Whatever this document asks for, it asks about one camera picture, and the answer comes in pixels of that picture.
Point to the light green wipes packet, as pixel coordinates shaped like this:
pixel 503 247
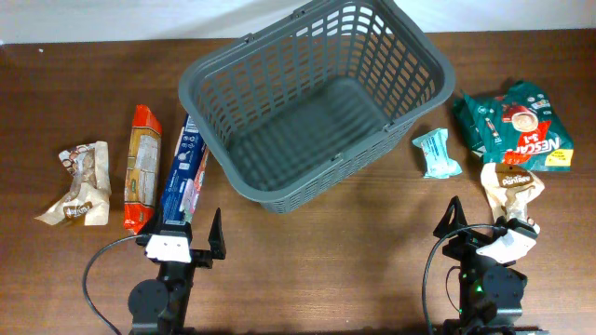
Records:
pixel 434 147

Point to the blue pasta box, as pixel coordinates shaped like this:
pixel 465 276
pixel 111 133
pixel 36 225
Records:
pixel 186 175

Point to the orange spaghetti packet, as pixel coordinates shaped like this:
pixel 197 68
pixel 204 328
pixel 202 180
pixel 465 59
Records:
pixel 142 169

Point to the green Nescafe coffee bag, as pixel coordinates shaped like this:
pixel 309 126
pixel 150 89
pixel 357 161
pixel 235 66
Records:
pixel 517 128

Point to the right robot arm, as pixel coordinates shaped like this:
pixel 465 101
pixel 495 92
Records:
pixel 490 291

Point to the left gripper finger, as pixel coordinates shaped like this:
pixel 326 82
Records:
pixel 154 225
pixel 216 237

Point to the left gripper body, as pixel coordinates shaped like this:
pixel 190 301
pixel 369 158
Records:
pixel 198 258

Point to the beige Pantree snack bag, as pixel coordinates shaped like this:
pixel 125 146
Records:
pixel 509 189

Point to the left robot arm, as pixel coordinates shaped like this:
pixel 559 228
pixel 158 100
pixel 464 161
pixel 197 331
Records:
pixel 159 305

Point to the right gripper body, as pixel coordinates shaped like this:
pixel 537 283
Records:
pixel 468 244

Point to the grey plastic shopping basket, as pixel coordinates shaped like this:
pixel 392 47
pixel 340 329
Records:
pixel 292 110

